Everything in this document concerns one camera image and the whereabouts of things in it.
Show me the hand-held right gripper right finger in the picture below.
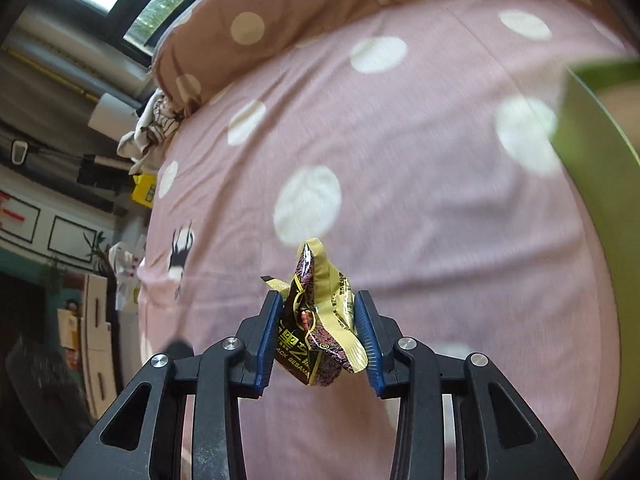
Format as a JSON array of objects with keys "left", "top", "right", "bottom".
[{"left": 353, "top": 290, "right": 582, "bottom": 480}]

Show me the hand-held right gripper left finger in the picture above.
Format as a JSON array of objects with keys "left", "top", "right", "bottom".
[{"left": 56, "top": 290, "right": 286, "bottom": 480}]

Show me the dark brown gold snack packet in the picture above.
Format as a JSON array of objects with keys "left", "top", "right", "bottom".
[{"left": 272, "top": 237, "right": 368, "bottom": 388}]

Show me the green box with white inside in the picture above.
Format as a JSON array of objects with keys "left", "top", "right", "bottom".
[{"left": 550, "top": 60, "right": 640, "bottom": 476}]

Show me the white shopping bag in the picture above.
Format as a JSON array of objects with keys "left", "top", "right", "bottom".
[{"left": 107, "top": 240, "right": 148, "bottom": 313}]

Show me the yellow cardboard box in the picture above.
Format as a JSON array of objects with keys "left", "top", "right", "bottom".
[{"left": 131, "top": 172, "right": 158, "bottom": 207}]

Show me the white striped cloth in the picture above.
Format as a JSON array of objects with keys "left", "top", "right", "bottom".
[{"left": 117, "top": 87, "right": 188, "bottom": 171}]

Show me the white board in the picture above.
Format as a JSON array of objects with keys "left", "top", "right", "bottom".
[{"left": 87, "top": 92, "right": 143, "bottom": 138}]

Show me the brown dotted pillow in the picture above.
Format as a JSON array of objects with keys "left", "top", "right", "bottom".
[{"left": 150, "top": 0, "right": 501, "bottom": 116}]

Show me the black window frame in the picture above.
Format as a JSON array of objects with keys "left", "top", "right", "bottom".
[{"left": 30, "top": 0, "right": 241, "bottom": 66}]

